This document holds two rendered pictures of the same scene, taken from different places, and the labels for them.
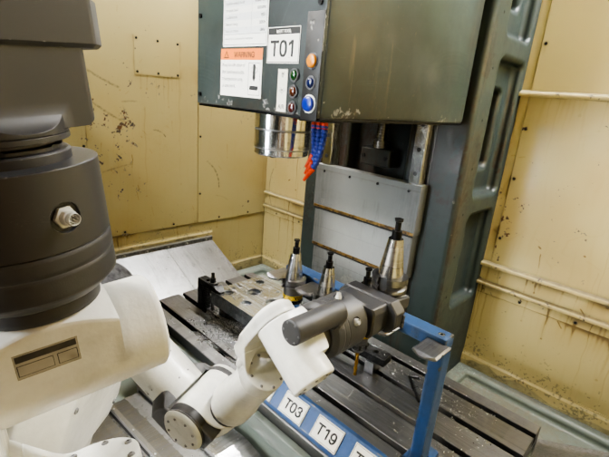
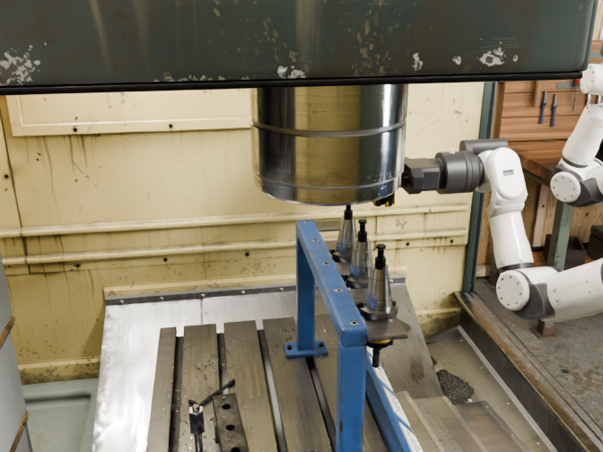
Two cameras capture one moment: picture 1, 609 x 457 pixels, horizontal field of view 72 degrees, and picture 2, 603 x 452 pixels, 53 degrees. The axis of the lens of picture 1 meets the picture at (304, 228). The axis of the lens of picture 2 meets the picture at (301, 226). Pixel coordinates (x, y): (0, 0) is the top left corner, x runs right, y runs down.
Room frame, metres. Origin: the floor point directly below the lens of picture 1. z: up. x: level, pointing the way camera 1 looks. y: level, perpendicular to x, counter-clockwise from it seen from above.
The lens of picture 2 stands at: (1.73, 0.45, 1.69)
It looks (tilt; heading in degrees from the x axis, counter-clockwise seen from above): 21 degrees down; 218
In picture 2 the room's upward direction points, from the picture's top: straight up
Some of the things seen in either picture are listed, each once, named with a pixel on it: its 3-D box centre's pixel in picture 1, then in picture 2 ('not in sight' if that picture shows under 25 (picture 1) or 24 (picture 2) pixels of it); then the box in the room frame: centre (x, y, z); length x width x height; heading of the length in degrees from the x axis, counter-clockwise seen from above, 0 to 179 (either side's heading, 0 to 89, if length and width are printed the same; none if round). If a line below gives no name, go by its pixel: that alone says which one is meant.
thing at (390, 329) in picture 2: (279, 274); (388, 329); (1.02, 0.06, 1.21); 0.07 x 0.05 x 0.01; 137
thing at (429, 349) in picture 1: (430, 350); (330, 226); (0.72, -0.27, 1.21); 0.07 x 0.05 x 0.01; 137
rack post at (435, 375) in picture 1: (429, 405); (305, 294); (0.76, -0.30, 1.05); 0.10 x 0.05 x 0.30; 137
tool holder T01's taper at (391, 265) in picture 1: (392, 257); not in sight; (0.68, -0.16, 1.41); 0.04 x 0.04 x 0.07
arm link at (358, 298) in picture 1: (352, 313); (431, 172); (0.61, -0.09, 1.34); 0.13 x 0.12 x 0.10; 47
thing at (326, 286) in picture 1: (327, 279); (362, 257); (0.90, -0.06, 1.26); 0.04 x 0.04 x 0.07
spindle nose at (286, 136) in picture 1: (282, 133); (327, 127); (1.22, 0.09, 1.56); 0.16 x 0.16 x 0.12
